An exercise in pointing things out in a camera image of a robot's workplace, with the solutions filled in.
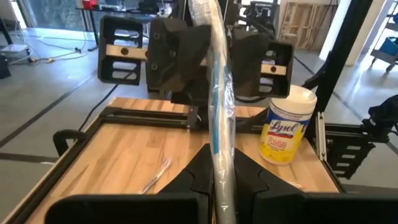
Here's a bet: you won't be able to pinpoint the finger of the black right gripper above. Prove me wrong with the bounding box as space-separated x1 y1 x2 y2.
146 17 212 91
229 30 270 97

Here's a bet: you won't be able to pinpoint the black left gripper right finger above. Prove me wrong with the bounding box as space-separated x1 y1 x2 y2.
234 148 307 224

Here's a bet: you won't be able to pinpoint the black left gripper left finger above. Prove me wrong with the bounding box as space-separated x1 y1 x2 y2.
158 143 215 224

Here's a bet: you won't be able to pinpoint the clear plastic packaging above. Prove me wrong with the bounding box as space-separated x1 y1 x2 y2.
139 157 172 194

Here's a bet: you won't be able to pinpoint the blue toothbrush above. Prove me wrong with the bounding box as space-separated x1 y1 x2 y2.
188 0 237 224

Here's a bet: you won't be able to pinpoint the yellow Lysol wipes canister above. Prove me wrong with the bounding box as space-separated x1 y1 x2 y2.
259 84 318 166

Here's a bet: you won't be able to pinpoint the grey aluminium bars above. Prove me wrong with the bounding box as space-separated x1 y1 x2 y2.
315 111 327 161

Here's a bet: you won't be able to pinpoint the black drawer cabinet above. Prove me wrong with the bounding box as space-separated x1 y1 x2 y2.
325 123 377 180

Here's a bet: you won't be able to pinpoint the shelf with blue bins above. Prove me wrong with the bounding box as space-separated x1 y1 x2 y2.
369 12 398 72

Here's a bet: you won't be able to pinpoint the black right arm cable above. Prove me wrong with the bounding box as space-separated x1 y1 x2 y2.
77 82 121 131

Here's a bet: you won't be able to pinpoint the wooden pallet frame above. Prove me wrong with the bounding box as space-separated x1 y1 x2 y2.
278 1 339 50

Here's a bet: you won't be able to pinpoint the glass window wall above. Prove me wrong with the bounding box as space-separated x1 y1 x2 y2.
18 0 85 30

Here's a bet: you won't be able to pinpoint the black cable hook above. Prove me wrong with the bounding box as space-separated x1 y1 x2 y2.
52 129 88 156

